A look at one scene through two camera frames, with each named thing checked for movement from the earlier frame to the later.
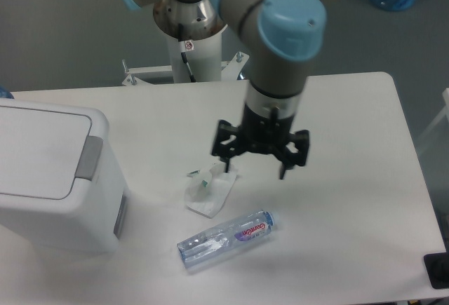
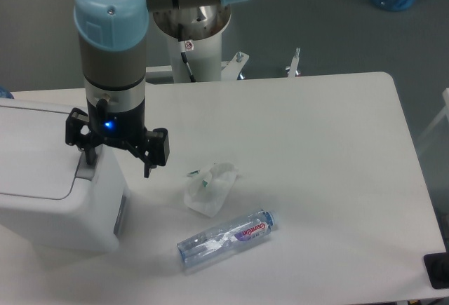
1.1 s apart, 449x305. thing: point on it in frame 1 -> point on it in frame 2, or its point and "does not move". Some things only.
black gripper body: [264, 134] -> [128, 126]
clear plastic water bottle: [224, 239] does not move
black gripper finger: [301, 139] -> [153, 150]
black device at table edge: [437, 267] does not move
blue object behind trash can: [5, 92] does not move
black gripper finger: [224, 130] -> [76, 119]
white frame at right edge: [445, 96] does not move
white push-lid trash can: [59, 187] does not move
